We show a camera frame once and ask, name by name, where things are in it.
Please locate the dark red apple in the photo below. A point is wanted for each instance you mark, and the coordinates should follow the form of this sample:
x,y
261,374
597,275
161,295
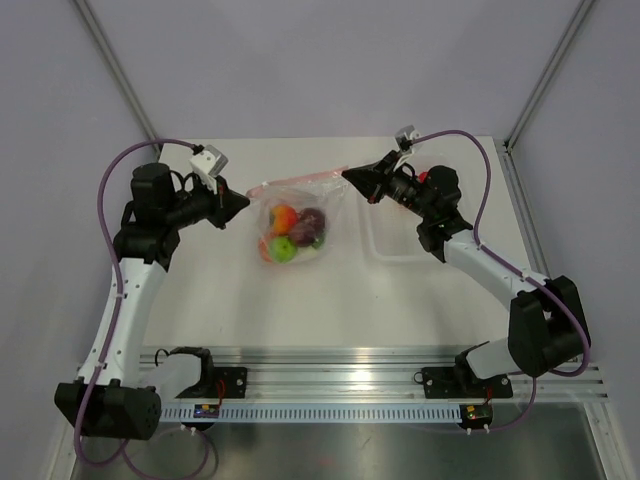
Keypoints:
x,y
314,217

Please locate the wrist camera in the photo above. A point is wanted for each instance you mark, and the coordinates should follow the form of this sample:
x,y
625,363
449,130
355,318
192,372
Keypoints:
x,y
406,140
207,165

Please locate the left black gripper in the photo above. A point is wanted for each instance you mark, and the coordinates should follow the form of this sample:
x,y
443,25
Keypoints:
x,y
225,203

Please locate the right circuit board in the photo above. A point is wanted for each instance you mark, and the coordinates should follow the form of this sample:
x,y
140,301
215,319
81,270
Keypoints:
x,y
483,412

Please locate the white slotted cable duct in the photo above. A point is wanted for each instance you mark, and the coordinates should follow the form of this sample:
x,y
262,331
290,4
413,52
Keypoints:
x,y
318,413

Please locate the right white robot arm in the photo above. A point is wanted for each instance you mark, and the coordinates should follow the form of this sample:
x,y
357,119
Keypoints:
x,y
546,325

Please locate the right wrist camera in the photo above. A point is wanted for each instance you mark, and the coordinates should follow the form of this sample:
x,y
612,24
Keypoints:
x,y
406,140

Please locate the dark purple fruit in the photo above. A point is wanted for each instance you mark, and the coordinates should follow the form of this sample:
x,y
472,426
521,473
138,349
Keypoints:
x,y
302,235

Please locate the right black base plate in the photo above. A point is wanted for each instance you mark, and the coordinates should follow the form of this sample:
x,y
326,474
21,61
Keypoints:
x,y
449,383

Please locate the left circuit board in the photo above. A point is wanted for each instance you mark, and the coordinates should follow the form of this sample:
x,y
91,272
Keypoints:
x,y
206,411

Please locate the white plastic basket tray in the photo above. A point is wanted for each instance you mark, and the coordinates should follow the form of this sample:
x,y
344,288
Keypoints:
x,y
389,233

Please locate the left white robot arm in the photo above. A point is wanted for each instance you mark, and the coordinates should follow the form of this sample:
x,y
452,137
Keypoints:
x,y
108,399

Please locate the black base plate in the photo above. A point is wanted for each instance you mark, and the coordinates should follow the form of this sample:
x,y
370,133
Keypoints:
x,y
228,381
449,383

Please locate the aluminium rail frame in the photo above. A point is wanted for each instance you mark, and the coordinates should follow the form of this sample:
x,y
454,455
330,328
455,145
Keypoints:
x,y
371,374

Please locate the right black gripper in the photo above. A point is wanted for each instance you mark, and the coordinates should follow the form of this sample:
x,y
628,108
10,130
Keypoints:
x,y
373,180

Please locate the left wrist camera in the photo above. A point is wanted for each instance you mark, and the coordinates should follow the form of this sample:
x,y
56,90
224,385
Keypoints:
x,y
207,165

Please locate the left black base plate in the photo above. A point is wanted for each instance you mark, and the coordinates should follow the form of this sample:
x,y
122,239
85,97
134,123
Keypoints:
x,y
228,381

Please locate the clear zip top bag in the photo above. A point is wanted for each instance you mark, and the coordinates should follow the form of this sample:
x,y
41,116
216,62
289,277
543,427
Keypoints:
x,y
324,190

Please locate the circuit board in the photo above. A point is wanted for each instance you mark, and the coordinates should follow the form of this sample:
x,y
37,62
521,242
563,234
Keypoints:
x,y
206,411
483,412

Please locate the white radish with leaves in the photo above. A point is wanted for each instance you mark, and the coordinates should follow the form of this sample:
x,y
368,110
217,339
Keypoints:
x,y
314,250

